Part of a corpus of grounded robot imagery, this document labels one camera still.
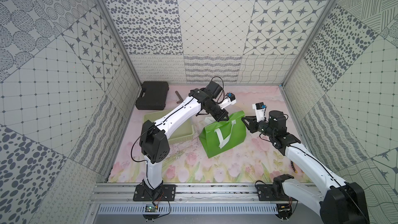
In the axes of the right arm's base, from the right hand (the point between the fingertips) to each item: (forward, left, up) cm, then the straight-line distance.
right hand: (244, 119), depth 82 cm
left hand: (-1, +10, +5) cm, 11 cm away
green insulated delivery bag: (-10, +12, 0) cm, 16 cm away
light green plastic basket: (0, +34, -14) cm, 37 cm away
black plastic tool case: (+28, +60, -13) cm, 68 cm away
